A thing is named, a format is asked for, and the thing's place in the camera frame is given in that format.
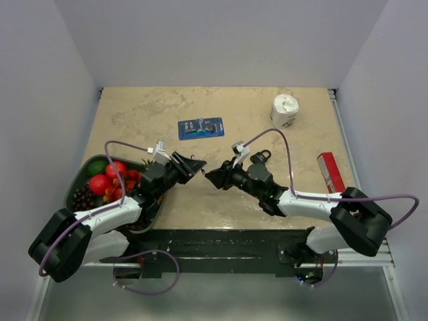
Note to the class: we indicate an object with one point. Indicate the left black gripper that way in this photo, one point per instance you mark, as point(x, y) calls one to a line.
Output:
point(190, 166)

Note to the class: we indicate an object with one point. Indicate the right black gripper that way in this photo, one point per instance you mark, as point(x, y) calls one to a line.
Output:
point(221, 177)

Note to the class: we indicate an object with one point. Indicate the black padlock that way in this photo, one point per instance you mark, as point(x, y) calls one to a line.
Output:
point(261, 157)

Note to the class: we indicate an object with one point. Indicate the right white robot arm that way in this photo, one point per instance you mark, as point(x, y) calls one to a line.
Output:
point(353, 223)

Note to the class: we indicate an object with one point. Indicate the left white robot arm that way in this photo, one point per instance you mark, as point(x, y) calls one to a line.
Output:
point(72, 239)

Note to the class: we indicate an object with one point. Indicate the blue blister card package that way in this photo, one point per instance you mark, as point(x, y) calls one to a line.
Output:
point(200, 128)

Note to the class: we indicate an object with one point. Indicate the red strawberries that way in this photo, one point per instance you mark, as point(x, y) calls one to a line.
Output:
point(132, 179)

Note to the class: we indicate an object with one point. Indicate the red apple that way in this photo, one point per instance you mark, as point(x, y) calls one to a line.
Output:
point(98, 184)
point(116, 168)

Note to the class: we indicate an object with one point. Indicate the purple grapes bunch front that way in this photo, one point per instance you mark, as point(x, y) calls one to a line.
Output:
point(136, 227)

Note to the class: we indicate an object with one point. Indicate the yellow red cherries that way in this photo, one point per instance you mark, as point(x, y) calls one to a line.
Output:
point(113, 193)

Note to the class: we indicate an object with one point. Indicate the white paper roll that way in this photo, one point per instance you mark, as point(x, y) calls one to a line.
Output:
point(284, 111)

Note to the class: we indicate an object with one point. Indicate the green lime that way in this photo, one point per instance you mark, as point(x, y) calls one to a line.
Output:
point(97, 167)

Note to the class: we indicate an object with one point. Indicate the dark green fruit tray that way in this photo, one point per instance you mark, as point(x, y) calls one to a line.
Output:
point(82, 178)

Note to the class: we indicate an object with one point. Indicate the red box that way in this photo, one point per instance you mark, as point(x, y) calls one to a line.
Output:
point(331, 173)

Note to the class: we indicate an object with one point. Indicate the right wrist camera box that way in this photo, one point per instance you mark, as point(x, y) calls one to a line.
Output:
point(241, 151)

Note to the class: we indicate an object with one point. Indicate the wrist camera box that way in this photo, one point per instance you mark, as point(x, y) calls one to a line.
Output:
point(159, 153)
point(241, 151)

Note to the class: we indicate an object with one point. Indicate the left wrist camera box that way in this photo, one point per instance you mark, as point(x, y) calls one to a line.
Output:
point(159, 153)

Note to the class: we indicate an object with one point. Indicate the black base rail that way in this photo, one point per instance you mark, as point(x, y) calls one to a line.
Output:
point(279, 252)

